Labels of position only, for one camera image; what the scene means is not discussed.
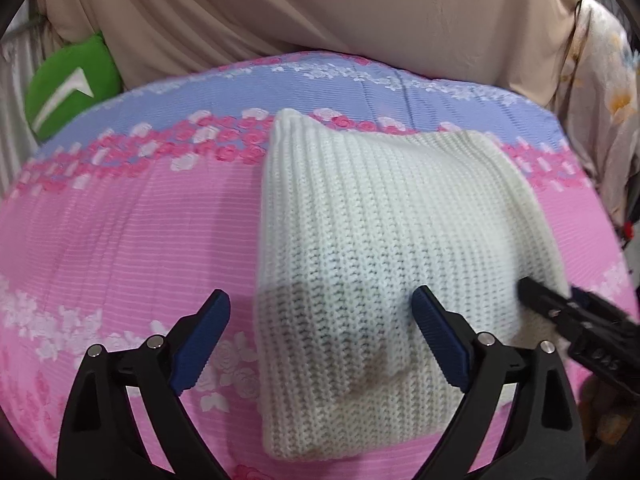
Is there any white knitted sweater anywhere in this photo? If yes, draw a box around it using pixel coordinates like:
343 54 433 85
254 110 568 460

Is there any pink floral bed sheet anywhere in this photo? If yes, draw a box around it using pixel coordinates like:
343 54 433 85
1 52 638 479

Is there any floral patterned fabric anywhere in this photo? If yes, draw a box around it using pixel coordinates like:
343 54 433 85
551 0 639 228

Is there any beige curtain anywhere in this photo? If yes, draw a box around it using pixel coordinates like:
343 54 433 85
37 0 580 104

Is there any green plush pillow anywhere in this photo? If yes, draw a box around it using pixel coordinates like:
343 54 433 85
24 32 122 143

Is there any silver satin curtain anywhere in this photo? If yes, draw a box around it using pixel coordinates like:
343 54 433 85
0 2 43 196

